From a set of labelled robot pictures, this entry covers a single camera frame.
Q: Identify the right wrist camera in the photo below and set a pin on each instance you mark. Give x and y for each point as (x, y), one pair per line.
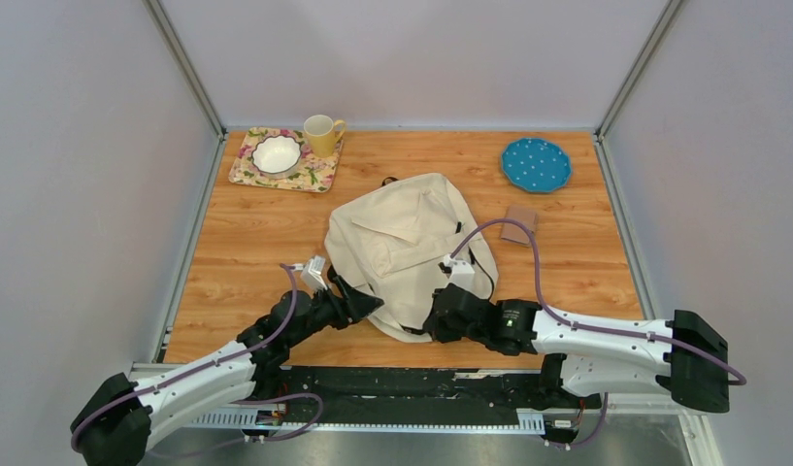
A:
(459, 272)

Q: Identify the cream canvas backpack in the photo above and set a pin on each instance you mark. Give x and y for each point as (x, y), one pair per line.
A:
(391, 241)

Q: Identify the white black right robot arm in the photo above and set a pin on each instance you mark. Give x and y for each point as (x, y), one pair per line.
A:
(684, 357)

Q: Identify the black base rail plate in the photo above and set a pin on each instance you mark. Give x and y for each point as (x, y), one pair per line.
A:
(416, 396)

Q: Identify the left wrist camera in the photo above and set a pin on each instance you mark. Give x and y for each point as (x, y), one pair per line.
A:
(311, 273)

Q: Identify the brown small notebook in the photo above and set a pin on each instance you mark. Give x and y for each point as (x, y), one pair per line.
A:
(524, 223)

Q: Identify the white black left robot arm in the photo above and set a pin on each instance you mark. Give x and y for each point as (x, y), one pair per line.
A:
(124, 418)

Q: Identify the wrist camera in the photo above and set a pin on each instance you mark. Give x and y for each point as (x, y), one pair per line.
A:
(459, 272)
(311, 273)

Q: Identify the yellow ceramic mug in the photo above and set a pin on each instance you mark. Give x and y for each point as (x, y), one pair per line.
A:
(323, 133)

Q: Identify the blue polka dot plate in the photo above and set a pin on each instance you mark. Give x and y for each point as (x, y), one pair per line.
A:
(536, 165)

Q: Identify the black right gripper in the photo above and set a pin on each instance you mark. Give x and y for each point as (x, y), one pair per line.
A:
(434, 329)

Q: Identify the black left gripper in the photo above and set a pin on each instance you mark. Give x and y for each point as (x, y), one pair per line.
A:
(357, 305)

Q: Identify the floral square tray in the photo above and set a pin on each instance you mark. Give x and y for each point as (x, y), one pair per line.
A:
(314, 174)

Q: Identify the white scalloped bowl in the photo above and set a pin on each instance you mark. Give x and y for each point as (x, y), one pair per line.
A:
(277, 157)

